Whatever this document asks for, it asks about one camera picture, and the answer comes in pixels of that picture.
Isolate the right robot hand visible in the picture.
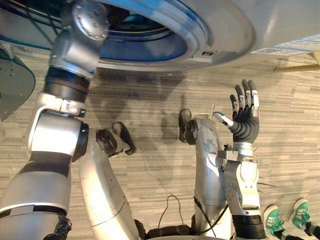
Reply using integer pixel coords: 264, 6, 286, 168
213, 79, 261, 144

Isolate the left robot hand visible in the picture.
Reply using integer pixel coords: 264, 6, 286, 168
107, 2, 131, 26

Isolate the grey front-load washing machine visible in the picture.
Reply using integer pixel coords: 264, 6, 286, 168
0, 0, 320, 73

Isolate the grey washing machine door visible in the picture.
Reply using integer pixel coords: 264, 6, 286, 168
0, 43, 37, 121

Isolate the teal clothing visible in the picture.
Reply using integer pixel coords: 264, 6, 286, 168
119, 13, 158, 30

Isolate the silver right robot leg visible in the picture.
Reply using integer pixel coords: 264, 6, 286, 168
185, 113, 229, 237

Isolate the silver robot leg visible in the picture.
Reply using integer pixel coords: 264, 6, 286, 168
78, 127, 141, 240
185, 113, 229, 237

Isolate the dark right robot foot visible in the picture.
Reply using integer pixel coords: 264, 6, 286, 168
178, 108, 193, 144

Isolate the dark robot foot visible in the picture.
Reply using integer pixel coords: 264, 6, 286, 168
178, 108, 193, 144
111, 121, 137, 156

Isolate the white label sticker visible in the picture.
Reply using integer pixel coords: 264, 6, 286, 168
250, 33, 320, 57

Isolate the green sneaker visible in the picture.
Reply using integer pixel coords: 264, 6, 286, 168
263, 204, 285, 239
289, 198, 313, 234

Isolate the dark left robot foot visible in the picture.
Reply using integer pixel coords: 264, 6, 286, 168
111, 121, 137, 156

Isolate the person's leg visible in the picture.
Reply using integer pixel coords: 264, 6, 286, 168
273, 221, 320, 240

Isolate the black robot torso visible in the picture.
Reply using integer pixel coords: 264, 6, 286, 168
134, 218, 198, 240

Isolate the silver left robot leg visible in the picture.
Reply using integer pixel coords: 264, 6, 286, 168
78, 127, 141, 240

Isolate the yellow wooden furniture frame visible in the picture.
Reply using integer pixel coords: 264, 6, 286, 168
273, 51, 320, 74

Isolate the blue cable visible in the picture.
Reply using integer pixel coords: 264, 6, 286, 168
0, 6, 63, 51

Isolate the black floor cable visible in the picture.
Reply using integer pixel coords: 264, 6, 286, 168
157, 195, 185, 230

